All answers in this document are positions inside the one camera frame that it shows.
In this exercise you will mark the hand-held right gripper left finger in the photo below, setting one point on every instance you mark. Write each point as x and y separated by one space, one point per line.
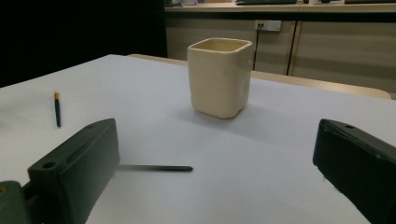
77 168

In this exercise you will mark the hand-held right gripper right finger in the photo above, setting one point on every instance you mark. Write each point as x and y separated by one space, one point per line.
358 168

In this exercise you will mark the black comb-head brow brush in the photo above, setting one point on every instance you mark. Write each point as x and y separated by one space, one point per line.
162 168

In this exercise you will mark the cream square ceramic cup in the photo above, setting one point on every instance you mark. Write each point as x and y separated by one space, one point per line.
218 81

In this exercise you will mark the white table sheet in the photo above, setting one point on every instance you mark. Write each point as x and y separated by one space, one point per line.
249 174

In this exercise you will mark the black keyboard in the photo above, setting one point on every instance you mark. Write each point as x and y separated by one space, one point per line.
264 2
370 1

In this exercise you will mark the white wall socket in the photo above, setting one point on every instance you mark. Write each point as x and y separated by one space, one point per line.
271 25

